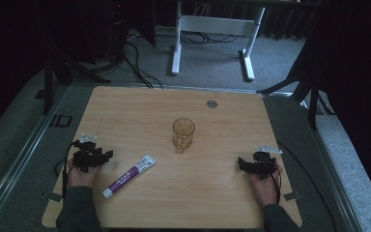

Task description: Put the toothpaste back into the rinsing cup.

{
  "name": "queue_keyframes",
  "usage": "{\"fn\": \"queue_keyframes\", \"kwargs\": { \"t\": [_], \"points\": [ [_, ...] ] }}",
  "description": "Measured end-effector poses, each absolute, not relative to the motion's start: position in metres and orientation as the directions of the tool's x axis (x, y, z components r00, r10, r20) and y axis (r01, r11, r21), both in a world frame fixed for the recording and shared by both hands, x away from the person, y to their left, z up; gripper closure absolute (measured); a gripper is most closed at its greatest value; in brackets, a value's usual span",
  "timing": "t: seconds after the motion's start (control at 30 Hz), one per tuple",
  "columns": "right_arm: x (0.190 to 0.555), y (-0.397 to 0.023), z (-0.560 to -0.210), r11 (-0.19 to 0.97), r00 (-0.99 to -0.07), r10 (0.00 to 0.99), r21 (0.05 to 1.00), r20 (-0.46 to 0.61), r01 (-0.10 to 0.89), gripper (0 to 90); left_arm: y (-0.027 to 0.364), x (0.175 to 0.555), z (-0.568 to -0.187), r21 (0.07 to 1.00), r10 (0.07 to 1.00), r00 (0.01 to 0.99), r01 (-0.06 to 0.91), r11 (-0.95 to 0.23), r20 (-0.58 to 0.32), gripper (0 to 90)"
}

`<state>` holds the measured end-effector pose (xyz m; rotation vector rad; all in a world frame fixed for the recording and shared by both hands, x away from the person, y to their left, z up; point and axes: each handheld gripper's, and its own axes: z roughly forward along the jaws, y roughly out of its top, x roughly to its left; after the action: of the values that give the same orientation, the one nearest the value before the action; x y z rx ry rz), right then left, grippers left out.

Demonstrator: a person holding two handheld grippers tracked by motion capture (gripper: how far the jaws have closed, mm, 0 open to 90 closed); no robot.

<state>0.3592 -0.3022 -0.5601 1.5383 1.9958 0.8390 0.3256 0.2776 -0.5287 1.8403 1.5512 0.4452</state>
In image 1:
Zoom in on black rectangular floor bracket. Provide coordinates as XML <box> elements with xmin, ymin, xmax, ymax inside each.
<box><xmin>48</xmin><ymin>113</ymin><xmax>73</xmax><ymax>129</ymax></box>

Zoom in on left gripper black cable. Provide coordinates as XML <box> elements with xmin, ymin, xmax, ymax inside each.
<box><xmin>61</xmin><ymin>140</ymin><xmax>79</xmax><ymax>203</ymax></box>

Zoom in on short black cable loop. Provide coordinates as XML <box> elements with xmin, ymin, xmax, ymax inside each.
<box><xmin>53</xmin><ymin>157</ymin><xmax>67</xmax><ymax>178</ymax></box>

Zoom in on person's left hand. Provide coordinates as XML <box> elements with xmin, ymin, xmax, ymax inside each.
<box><xmin>66</xmin><ymin>159</ymin><xmax>102</xmax><ymax>189</ymax></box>

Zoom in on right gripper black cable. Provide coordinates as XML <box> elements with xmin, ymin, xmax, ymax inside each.
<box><xmin>264</xmin><ymin>154</ymin><xmax>283</xmax><ymax>206</ymax></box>

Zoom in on long black floor cable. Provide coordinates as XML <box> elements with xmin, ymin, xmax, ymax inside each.
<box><xmin>276</xmin><ymin>140</ymin><xmax>338</xmax><ymax>232</ymax></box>

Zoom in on white and purple toothpaste tube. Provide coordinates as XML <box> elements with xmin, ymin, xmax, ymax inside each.
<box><xmin>101</xmin><ymin>153</ymin><xmax>158</xmax><ymax>200</ymax></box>

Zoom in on metal floor rail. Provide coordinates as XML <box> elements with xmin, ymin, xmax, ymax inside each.
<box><xmin>300</xmin><ymin>98</ymin><xmax>365</xmax><ymax>232</ymax></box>
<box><xmin>0</xmin><ymin>84</ymin><xmax>71</xmax><ymax>224</ymax></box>

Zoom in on clear amber glass cup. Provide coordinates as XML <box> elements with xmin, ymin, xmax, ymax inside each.
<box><xmin>172</xmin><ymin>117</ymin><xmax>196</xmax><ymax>155</ymax></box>

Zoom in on person's right hand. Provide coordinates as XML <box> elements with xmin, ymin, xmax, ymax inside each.
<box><xmin>249</xmin><ymin>160</ymin><xmax>284</xmax><ymax>209</ymax></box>

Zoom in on bundle of black floor cables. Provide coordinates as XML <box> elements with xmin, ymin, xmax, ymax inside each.
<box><xmin>121</xmin><ymin>41</ymin><xmax>164</xmax><ymax>90</ymax></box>

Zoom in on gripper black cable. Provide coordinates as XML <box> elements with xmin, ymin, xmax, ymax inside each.
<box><xmin>61</xmin><ymin>140</ymin><xmax>79</xmax><ymax>203</ymax></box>
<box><xmin>264</xmin><ymin>154</ymin><xmax>283</xmax><ymax>206</ymax></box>

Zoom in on black metal stand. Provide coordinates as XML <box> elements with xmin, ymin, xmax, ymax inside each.
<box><xmin>35</xmin><ymin>38</ymin><xmax>111</xmax><ymax>116</ymax></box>
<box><xmin>256</xmin><ymin>47</ymin><xmax>336</xmax><ymax>131</ymax></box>

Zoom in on black computer tower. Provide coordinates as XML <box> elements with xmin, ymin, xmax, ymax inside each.
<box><xmin>106</xmin><ymin>0</ymin><xmax>130</xmax><ymax>64</ymax></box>

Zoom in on dark curtain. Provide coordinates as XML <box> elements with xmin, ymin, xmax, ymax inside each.
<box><xmin>0</xmin><ymin>0</ymin><xmax>54</xmax><ymax>141</ymax></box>
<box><xmin>312</xmin><ymin>0</ymin><xmax>371</xmax><ymax>216</ymax></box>

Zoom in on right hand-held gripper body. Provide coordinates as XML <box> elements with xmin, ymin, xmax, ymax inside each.
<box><xmin>252</xmin><ymin>144</ymin><xmax>284</xmax><ymax>181</ymax></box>

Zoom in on grey tape strip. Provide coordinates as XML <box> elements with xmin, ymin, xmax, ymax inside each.
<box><xmin>283</xmin><ymin>191</ymin><xmax>302</xmax><ymax>202</ymax></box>
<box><xmin>40</xmin><ymin>190</ymin><xmax>64</xmax><ymax>204</ymax></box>

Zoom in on white desk frame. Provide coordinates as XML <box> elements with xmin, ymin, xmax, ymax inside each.
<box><xmin>170</xmin><ymin>0</ymin><xmax>267</xmax><ymax>82</ymax></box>

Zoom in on black cables under white desk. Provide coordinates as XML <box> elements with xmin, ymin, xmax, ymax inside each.
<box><xmin>181</xmin><ymin>29</ymin><xmax>241</xmax><ymax>45</ymax></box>

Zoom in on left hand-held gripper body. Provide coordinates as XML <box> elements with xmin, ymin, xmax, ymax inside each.
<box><xmin>71</xmin><ymin>133</ymin><xmax>104</xmax><ymax>174</ymax></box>

